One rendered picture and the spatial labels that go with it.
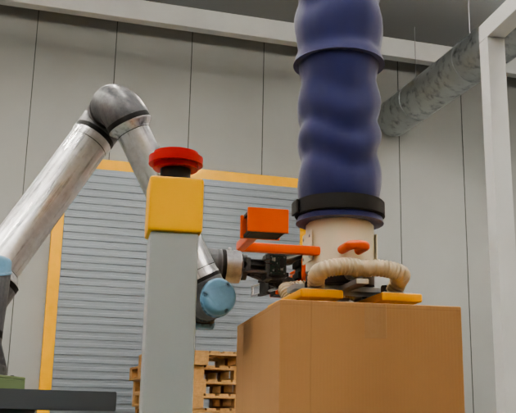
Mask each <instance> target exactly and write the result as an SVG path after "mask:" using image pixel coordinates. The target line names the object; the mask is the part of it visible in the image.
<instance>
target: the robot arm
mask: <svg viewBox="0 0 516 413"><path fill-rule="evenodd" d="M150 119H151V116H150V114H149V112H148V109H147V108H146V106H145V105H144V103H143V101H142V100H141V99H140V98H139V96H138V95H137V94H136V93H134V92H133V91H132V90H130V89H129V88H126V87H125V86H122V85H118V84H108V85H105V86H103V87H101V88H100V89H99V90H98V91H97V92H95V94H94V95H93V97H92V100H91V102H90V103H89V105H88V107H87V109H86V110H85V112H84V113H83V115H82V116H81V117H80V118H79V119H78V120H77V122H76V123H75V125H74V126H73V129H72V130H71V132H70V133H69V134H68V136H67V137H66V139H65V140H64V141H63V143H62V144H61V146H60V147H59V148H58V149H57V150H56V152H55V153H54V154H53V156H52V157H51V158H50V160H49V161H48V163H47V164H46V165H45V166H44V168H43V169H42V170H41V171H40V173H39V174H38V176H37V177H36V178H35V180H34V181H33V183H32V184H31V185H30V186H29V187H28V189H27V190H26V191H25V193H24V194H23V196H22V197H21V198H20V200H19V201H18V203H17V204H16V205H15V206H14V207H13V209H12V210H11V212H10V213H9V214H8V215H7V217H6V218H5V220H4V221H3V222H2V223H1V224H0V374H1V375H7V364H6V360H5V356H4V353H3V349H2V334H3V328H4V322H5V316H6V310H7V306H8V304H9V303H10V302H11V300H12V298H13V297H14V296H15V295H16V293H17V292H18V291H19V284H18V277H19V275H20V274H21V272H22V271H23V269H24V268H25V267H26V266H27V264H28V263H29V261H30V260H31V258H32V257H33V256H34V254H35V253H36V252H37V251H38V249H39V248H40V246H41V245H42V243H43V242H44V240H45V239H46V237H47V236H48V235H49V234H50V232H51V231H52V229H53V228H54V226H55V225H56V224H57V222H58V221H59V219H60V218H61V217H62V216H63V214H64V213H65V211H66V210H67V208H68V207H69V205H70V204H71V203H72V202H73V200H74V199H75V197H76V196H77V194H78V193H79V191H80V190H81V189H82V187H83V186H84V185H85V184H86V182H87V181H88V179H89V178H90V176H91V175H92V173H93V172H94V171H95V170H96V168H97V167H98V165H99V164H100V162H101V161H102V159H103V158H104V157H105V155H106V154H107V153H108V152H109V151H110V150H111V149H112V148H113V146H114V145H115V143H116V142H117V141H118V140H119V142H120V145H121V147H122V148H123V150H124V153H125V155H126V157H127V159H128V161H129V164H130V165H131V167H132V169H133V171H134V174H135V176H136V178H137V180H138V182H139V184H140V186H141V188H142V190H143V193H144V195H145V197H146V198H147V186H148V183H149V179H150V177H151V176H153V175H157V176H160V173H157V172H155V171H154V170H153V168H151V167H150V166H149V164H148V162H149V155H150V154H151V153H153V152H154V151H155V150H156V149H158V148H159V146H158V144H157V142H156V140H155V138H154V136H153V134H152V131H151V129H150V127H149V122H150ZM301 258H302V255H288V254H273V253H266V254H265V255H264V256H263V259H251V257H248V256H247V254H242V252H241V251H238V250H232V248H231V247H229V248H228V250H227V249H226V250H225V249H214V248H207V246H206V244H205V242H204V240H203V238H202V236H201V234H200V236H199V239H198V263H197V308H196V329H213V328H214V327H215V319H216V318H220V317H222V316H224V315H226V314H228V313H229V312H230V311H231V310H232V308H233V306H234V304H235V301H236V293H235V290H234V288H233V286H232V284H238V283H239V282H240V280H246V278H247V276H249V277H252V278H254V279H258V280H259V281H262V282H264V283H265V284H267V283H269V286H271V287H274V288H276V289H278V287H279V285H280V284H283V283H286V282H291V281H292V282H293V281H296V280H294V279H293V278H291V277H286V275H287V266H290V265H291V264H293V263H294V262H295V261H297V260H301ZM284 277H286V278H285V279H284ZM231 283H232V284H231Z"/></svg>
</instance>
